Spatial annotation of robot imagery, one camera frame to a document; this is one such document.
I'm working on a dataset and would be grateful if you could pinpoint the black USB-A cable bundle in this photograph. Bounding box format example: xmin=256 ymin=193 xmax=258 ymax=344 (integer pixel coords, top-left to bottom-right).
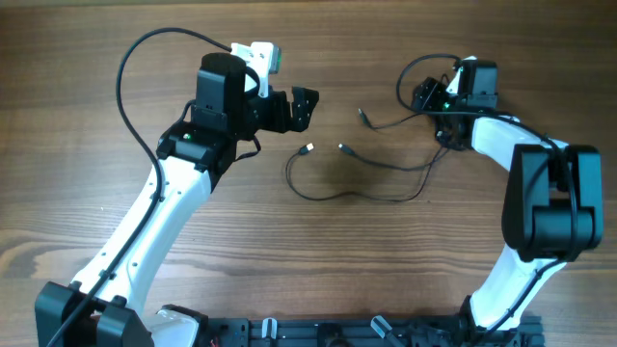
xmin=284 ymin=142 xmax=449 ymax=202

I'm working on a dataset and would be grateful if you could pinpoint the black USB-C cable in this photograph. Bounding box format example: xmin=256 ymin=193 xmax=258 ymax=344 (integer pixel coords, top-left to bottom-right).
xmin=357 ymin=108 xmax=447 ymax=131

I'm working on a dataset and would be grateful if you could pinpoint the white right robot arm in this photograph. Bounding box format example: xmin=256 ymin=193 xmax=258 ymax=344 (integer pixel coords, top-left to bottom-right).
xmin=406 ymin=56 xmax=604 ymax=334

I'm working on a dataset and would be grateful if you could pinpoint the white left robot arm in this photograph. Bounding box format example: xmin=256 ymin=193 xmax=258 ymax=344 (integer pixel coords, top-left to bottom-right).
xmin=35 ymin=42 xmax=319 ymax=346

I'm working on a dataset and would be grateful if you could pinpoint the black right camera cable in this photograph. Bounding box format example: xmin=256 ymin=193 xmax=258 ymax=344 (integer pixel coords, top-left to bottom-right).
xmin=395 ymin=52 xmax=579 ymax=334

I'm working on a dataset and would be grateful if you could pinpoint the black camera cable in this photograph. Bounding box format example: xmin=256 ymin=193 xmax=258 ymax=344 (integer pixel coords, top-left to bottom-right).
xmin=45 ymin=27 xmax=232 ymax=347
xmin=395 ymin=52 xmax=579 ymax=334

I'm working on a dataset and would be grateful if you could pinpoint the black left camera cable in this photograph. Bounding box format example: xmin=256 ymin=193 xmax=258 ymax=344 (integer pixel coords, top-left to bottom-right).
xmin=45 ymin=27 xmax=232 ymax=347

